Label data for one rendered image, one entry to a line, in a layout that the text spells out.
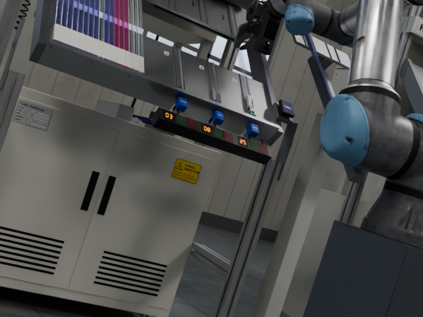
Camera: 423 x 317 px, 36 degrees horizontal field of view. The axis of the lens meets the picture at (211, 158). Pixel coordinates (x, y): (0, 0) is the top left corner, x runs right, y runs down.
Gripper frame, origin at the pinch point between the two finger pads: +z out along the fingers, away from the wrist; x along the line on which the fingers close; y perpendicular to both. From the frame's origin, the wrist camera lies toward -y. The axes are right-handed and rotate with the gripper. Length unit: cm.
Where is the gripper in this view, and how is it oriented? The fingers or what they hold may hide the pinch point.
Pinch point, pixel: (239, 48)
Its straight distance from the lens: 198.9
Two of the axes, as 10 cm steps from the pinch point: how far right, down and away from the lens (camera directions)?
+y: 0.4, -8.8, 4.8
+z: -5.2, 3.9, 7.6
